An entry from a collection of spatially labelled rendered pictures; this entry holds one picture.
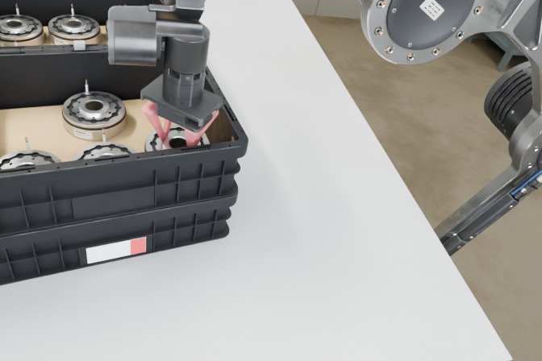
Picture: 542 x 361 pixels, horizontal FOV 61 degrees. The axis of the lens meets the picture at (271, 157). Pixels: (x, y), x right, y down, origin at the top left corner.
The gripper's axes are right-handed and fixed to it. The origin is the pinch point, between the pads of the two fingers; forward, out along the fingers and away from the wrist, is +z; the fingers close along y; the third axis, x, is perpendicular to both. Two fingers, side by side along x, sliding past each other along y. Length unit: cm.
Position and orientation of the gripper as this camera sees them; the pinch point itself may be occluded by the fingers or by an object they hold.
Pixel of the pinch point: (178, 141)
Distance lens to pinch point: 74.0
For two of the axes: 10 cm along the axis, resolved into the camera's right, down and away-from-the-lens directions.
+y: 9.0, 4.1, -1.7
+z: -2.0, 7.1, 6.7
